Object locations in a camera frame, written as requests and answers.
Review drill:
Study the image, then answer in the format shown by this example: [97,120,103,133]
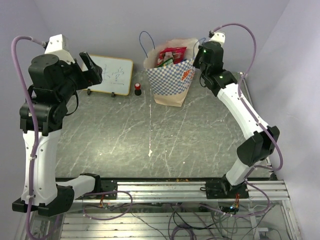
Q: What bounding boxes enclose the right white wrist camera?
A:
[208,30,226,46]

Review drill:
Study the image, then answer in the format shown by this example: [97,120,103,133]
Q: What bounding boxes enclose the blue checkered paper bag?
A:
[143,38,206,107]

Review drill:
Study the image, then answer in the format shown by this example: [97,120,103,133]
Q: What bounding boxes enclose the red pink snack packet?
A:
[156,46,187,66]

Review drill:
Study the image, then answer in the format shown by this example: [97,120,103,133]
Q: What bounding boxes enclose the green snack packet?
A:
[157,57,174,68]

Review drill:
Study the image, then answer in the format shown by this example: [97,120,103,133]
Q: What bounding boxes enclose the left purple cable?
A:
[11,35,133,240]

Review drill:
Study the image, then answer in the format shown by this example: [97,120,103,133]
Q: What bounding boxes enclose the small yellow-framed whiteboard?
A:
[88,54,134,96]

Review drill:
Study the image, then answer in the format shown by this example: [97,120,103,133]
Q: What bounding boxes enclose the loose floor cables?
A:
[82,189,276,240]

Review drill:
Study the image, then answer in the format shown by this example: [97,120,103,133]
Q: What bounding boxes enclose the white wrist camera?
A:
[44,34,76,65]
[208,30,226,46]

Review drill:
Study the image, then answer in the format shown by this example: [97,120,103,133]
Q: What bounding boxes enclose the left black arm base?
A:
[96,180,118,200]

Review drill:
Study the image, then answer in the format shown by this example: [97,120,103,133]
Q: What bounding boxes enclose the aluminium rail frame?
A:
[14,179,301,240]

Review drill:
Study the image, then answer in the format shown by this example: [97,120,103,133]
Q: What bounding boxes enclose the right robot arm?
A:
[193,41,280,198]

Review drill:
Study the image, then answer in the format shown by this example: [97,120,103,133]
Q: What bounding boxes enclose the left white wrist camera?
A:
[44,34,76,65]

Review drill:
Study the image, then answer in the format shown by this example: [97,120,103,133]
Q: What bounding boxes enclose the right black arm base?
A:
[200,179,249,199]

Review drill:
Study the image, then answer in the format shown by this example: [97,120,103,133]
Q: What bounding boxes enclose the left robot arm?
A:
[12,52,102,217]

